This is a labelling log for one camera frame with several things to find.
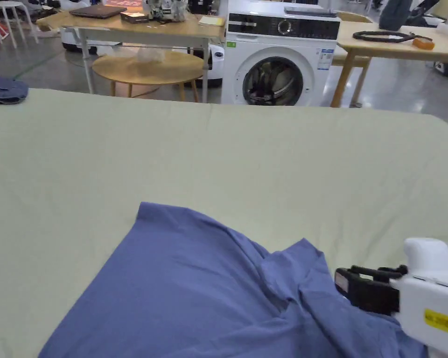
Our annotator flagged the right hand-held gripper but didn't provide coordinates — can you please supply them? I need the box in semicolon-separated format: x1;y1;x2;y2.
334;237;448;358

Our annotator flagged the blue shirt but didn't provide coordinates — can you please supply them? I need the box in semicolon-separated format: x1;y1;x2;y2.
37;201;431;358

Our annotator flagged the bed with pale green sheet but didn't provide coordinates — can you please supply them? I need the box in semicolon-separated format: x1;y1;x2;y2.
0;87;448;358

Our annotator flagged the white washing machine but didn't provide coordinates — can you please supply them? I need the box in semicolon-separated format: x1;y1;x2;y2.
221;0;341;107

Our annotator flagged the round wooden low table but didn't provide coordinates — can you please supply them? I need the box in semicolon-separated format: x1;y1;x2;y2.
92;50;204;103

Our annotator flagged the rectangular wooden table with laptop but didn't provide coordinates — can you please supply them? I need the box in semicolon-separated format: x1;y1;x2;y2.
35;0;226;103

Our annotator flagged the folded denim garment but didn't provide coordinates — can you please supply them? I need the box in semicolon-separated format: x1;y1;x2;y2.
0;76;30;106

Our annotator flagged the white round stool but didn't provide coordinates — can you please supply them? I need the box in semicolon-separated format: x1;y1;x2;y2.
0;0;40;49

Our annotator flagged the wooden table with black cable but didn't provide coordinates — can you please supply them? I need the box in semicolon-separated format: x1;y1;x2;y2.
330;20;448;109

